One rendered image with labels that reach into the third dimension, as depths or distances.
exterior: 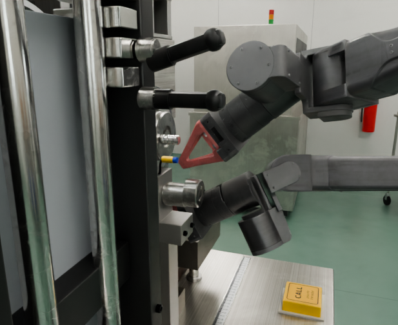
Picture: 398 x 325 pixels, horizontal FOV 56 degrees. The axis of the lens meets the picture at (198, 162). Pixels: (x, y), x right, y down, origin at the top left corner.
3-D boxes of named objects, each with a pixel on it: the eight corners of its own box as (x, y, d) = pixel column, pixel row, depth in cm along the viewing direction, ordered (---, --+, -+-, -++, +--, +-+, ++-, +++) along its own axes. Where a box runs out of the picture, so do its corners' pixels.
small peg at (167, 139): (176, 142, 53) (179, 133, 54) (158, 140, 54) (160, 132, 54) (179, 146, 54) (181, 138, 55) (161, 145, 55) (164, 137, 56)
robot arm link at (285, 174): (284, 162, 66) (294, 157, 58) (313, 222, 65) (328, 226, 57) (222, 190, 66) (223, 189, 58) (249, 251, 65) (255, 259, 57)
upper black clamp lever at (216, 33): (224, 47, 21) (217, 22, 21) (148, 73, 23) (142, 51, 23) (229, 48, 23) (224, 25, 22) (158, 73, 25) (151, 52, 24)
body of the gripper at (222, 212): (211, 219, 70) (245, 204, 67) (192, 243, 61) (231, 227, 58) (194, 189, 70) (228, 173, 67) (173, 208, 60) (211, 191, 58)
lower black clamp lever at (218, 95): (221, 113, 22) (222, 90, 22) (145, 110, 24) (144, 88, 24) (227, 111, 24) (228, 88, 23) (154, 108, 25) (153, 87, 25)
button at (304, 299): (320, 318, 70) (321, 307, 69) (281, 311, 72) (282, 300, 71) (321, 297, 76) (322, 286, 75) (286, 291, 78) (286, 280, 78)
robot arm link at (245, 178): (258, 166, 63) (248, 170, 58) (276, 204, 62) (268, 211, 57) (223, 182, 66) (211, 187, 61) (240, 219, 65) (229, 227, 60)
